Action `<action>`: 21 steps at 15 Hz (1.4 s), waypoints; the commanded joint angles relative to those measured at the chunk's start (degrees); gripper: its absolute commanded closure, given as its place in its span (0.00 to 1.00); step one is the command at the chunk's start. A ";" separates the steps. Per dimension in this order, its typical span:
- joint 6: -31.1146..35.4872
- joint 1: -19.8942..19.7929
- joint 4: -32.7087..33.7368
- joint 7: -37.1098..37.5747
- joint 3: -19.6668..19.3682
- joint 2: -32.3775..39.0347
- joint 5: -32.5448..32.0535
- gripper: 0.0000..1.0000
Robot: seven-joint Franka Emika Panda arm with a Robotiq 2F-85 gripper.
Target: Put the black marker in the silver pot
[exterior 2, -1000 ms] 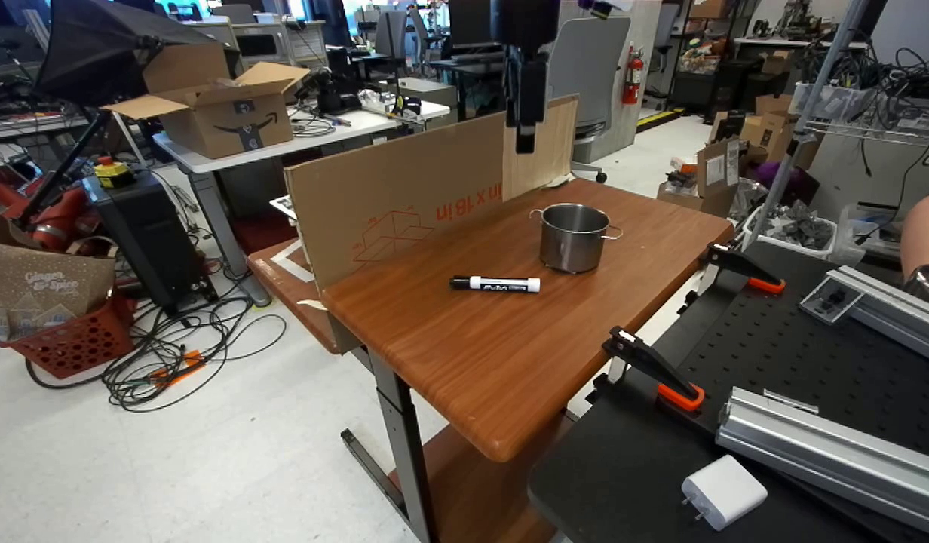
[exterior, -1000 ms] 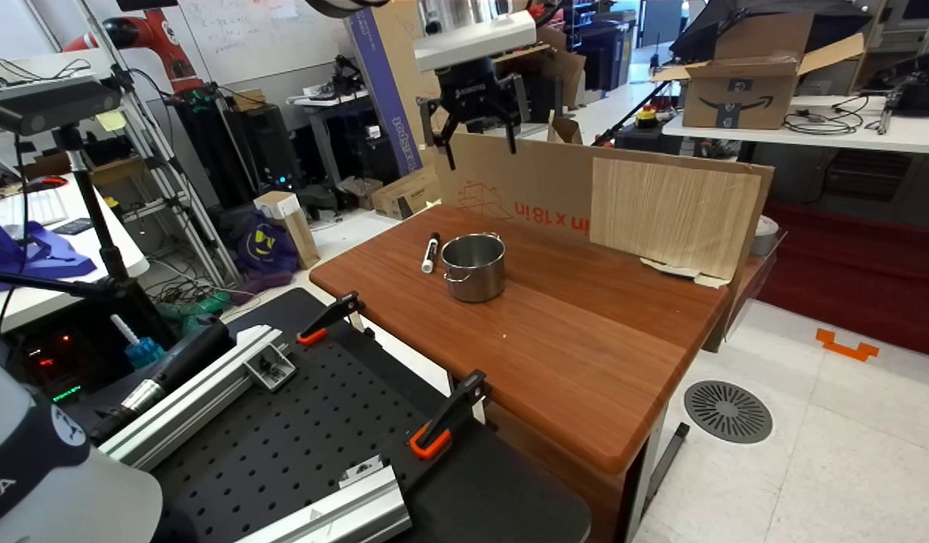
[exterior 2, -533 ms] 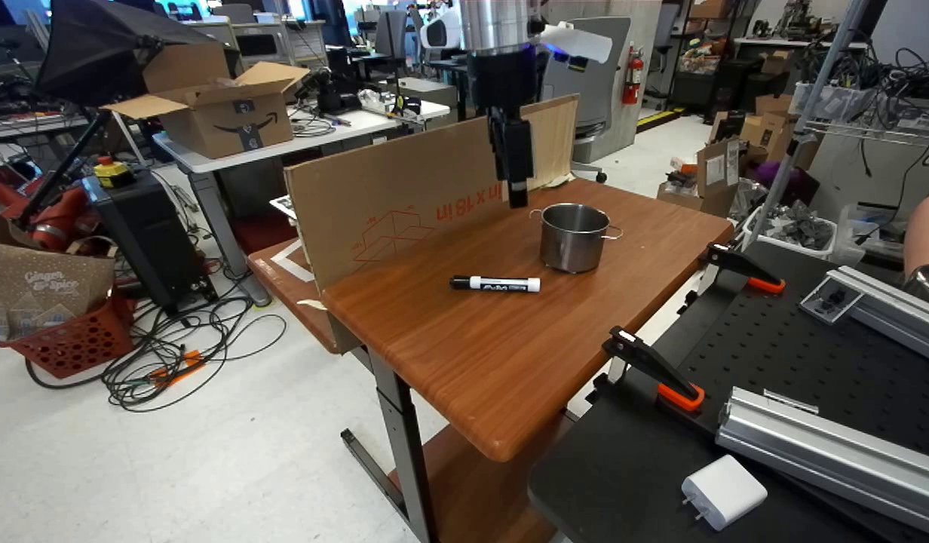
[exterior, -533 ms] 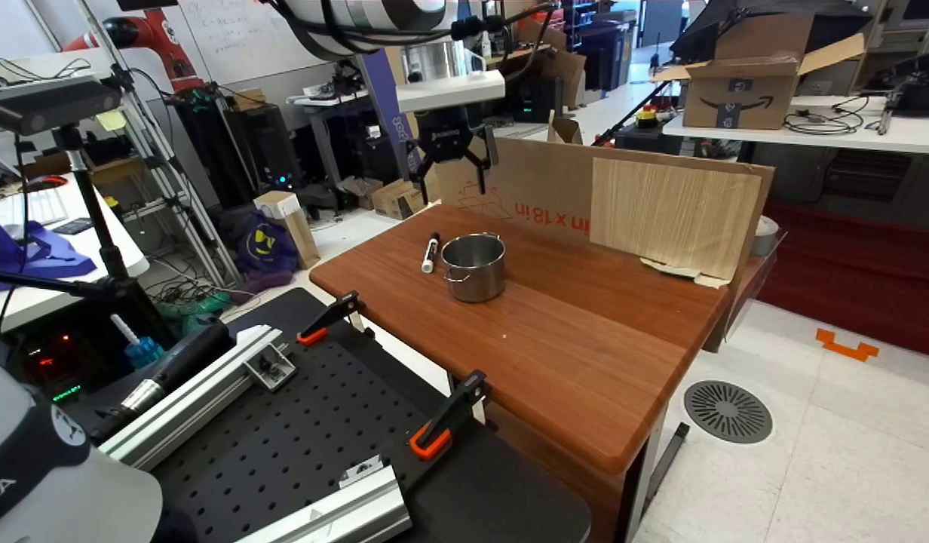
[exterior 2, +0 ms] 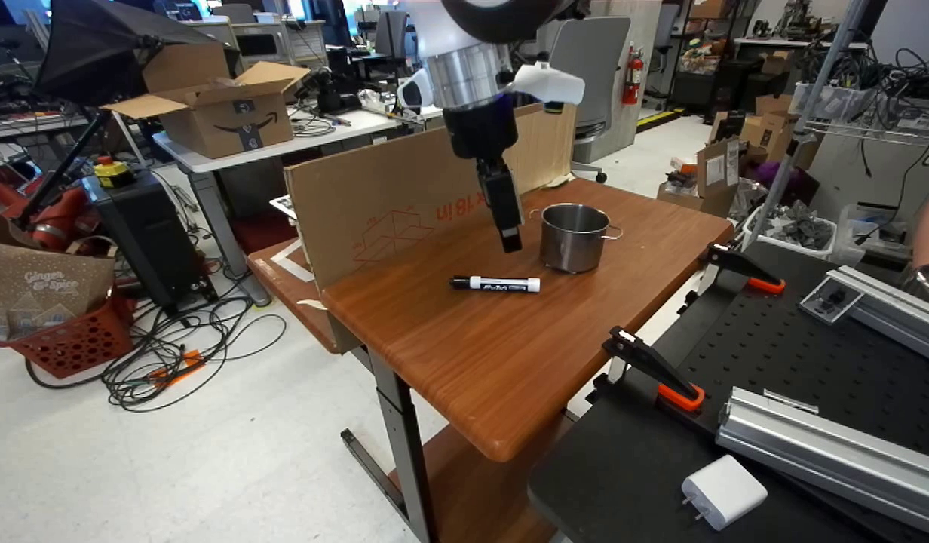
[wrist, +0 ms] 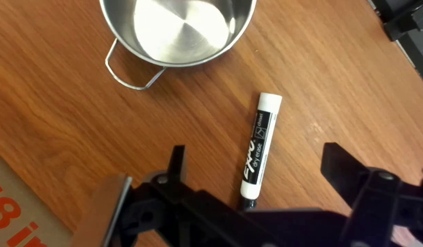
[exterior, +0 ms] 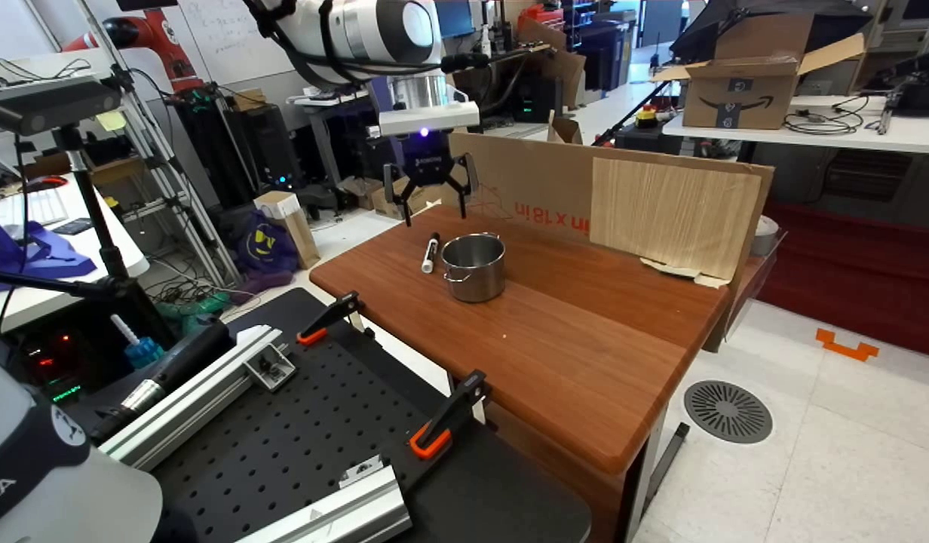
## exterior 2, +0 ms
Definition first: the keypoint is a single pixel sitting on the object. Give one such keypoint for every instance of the white power adapter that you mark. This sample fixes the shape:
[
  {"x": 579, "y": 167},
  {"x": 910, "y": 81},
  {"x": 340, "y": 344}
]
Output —
[{"x": 724, "y": 489}]

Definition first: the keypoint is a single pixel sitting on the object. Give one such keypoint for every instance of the grey office chair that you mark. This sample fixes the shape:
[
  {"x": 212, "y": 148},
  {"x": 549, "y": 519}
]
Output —
[{"x": 600, "y": 72}]

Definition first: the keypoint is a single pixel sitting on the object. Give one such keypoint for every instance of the open cardboard shipping box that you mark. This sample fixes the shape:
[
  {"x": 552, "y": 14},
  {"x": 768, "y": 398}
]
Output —
[{"x": 232, "y": 124}]

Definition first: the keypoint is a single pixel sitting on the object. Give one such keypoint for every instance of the low wooden side table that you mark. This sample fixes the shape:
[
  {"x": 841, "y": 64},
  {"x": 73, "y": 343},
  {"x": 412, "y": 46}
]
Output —
[{"x": 284, "y": 296}]

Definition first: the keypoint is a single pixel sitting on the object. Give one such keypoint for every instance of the brown cardboard sheet red print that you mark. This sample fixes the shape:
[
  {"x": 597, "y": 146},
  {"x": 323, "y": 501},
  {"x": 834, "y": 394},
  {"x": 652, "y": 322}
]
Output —
[{"x": 383, "y": 200}]

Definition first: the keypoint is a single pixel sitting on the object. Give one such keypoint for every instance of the white plastic tray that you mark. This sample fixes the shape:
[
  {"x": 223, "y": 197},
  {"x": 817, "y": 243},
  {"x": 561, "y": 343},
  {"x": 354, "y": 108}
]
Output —
[{"x": 796, "y": 234}]

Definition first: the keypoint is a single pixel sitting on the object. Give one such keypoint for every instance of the black clamp orange tip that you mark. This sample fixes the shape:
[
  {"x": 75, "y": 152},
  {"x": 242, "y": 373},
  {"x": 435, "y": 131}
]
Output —
[
  {"x": 652, "y": 370},
  {"x": 745, "y": 267}
]

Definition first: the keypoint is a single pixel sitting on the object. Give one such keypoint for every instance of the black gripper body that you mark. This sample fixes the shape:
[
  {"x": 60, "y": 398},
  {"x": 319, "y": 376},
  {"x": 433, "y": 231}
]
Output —
[{"x": 483, "y": 131}]

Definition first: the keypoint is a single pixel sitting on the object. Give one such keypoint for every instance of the black perforated breadboard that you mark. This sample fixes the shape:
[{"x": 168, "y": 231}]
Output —
[{"x": 786, "y": 350}]

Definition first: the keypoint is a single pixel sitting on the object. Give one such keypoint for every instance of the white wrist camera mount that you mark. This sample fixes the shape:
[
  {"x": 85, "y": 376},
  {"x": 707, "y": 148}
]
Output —
[{"x": 549, "y": 84}]

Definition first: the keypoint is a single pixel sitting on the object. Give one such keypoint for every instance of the white work table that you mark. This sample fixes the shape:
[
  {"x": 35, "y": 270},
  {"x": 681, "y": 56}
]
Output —
[{"x": 316, "y": 136}]

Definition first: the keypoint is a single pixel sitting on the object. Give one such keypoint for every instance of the brown paper bag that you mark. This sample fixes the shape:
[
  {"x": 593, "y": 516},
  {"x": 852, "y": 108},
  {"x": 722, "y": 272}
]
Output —
[{"x": 44, "y": 288}]

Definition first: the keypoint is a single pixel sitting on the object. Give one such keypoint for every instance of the slanted aluminium pole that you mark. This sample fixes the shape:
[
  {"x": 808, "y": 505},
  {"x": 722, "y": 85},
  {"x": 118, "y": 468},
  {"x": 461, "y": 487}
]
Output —
[{"x": 806, "y": 111}]

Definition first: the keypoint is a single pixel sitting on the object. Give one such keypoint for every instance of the red plastic basket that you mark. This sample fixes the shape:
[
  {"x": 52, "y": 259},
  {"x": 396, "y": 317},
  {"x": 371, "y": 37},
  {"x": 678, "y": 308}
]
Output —
[{"x": 75, "y": 343}]

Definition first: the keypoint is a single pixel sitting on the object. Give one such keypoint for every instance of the yellow red emergency stop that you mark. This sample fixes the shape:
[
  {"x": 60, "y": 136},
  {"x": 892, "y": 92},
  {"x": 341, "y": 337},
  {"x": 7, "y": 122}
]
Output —
[{"x": 114, "y": 174}]

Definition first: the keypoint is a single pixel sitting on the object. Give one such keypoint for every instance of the pale corrugated cardboard panel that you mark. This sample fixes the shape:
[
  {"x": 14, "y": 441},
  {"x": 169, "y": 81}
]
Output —
[{"x": 543, "y": 152}]

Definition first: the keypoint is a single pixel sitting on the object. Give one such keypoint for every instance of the black photo softbox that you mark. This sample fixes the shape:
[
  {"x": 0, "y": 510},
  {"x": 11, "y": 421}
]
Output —
[{"x": 92, "y": 41}]

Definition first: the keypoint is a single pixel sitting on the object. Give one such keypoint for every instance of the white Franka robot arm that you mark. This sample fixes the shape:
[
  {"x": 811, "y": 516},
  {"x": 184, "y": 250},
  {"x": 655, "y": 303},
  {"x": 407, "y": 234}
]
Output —
[{"x": 467, "y": 78}]

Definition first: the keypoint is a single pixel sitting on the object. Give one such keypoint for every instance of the aluminium extrusion rail with bracket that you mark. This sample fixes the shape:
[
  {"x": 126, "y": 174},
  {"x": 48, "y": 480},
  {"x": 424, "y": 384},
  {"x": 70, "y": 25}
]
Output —
[{"x": 906, "y": 317}]

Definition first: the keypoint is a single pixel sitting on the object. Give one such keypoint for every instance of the black marker white label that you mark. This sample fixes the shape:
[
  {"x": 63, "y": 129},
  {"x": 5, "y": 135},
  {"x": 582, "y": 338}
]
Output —
[{"x": 497, "y": 286}]

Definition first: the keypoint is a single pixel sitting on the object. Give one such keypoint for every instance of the red machine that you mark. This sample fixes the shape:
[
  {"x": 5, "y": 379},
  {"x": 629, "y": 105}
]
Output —
[{"x": 52, "y": 222}]

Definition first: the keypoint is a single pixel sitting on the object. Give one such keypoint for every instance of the silver metal pot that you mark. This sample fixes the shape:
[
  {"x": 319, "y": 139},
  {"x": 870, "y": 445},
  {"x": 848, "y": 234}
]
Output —
[{"x": 575, "y": 246}]

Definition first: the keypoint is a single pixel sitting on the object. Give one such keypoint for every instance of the orange power plug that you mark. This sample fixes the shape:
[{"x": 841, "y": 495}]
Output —
[{"x": 179, "y": 366}]

